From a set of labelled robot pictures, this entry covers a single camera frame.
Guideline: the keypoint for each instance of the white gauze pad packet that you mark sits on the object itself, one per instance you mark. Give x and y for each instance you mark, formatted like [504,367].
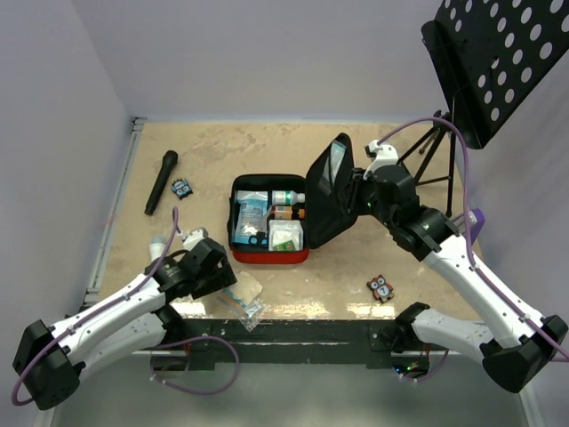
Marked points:
[282,231]

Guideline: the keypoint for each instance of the white medicine bottle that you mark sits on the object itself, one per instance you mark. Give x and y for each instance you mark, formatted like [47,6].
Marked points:
[287,197]

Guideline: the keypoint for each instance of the aluminium left rail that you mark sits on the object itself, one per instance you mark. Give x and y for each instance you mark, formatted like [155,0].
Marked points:
[92,292]

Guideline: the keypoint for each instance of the red medicine kit case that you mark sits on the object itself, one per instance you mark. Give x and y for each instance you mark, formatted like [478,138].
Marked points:
[326,206]

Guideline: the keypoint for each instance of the black handled scissors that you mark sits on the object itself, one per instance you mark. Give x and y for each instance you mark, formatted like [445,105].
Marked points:
[260,238]

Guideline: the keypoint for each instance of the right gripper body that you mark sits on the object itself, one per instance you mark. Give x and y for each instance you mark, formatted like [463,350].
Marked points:
[362,196]

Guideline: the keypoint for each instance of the amber bottle orange cap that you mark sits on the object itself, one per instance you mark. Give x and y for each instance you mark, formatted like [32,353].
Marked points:
[288,213]

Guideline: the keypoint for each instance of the purple box device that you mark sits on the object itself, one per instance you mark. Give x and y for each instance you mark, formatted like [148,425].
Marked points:
[476,223]

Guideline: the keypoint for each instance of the aluminium front rail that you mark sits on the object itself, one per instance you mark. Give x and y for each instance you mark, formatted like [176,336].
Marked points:
[148,331]

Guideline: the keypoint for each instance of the blue owl toy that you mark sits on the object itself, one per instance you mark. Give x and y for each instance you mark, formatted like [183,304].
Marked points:
[181,188]

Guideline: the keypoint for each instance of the bandage plasters bag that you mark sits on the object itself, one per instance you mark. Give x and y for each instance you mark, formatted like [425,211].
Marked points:
[337,153]

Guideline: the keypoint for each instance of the black microphone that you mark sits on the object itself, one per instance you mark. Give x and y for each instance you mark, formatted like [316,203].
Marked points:
[169,161]

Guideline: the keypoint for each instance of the bag with beige gloves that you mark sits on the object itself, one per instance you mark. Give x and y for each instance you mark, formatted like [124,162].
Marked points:
[241,294]

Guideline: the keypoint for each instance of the zip bag with wipes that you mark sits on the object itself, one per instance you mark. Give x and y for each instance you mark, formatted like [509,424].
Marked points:
[252,315]

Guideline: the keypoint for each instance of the aluminium rail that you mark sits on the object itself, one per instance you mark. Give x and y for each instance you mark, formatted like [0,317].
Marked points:
[148,331]
[92,292]

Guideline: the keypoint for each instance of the white microphone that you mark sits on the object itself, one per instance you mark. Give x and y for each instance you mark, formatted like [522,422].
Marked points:
[156,247]

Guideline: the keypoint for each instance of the brown owl toy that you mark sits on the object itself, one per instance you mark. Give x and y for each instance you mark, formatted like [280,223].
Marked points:
[381,289]

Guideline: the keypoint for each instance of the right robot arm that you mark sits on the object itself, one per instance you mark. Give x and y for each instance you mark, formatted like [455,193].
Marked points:
[513,341]

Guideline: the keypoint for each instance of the blue mask package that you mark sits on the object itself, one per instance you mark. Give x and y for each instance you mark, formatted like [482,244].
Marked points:
[253,206]

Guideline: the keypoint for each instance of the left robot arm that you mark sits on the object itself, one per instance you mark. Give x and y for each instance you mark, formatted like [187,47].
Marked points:
[52,361]

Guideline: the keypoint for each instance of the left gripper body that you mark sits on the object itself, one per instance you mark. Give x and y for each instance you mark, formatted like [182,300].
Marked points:
[210,281]

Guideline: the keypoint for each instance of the green wind oil box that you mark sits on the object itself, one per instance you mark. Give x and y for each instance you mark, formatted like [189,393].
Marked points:
[287,246]

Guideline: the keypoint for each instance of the black music stand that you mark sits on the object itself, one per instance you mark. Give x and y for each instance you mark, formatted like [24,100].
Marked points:
[489,56]

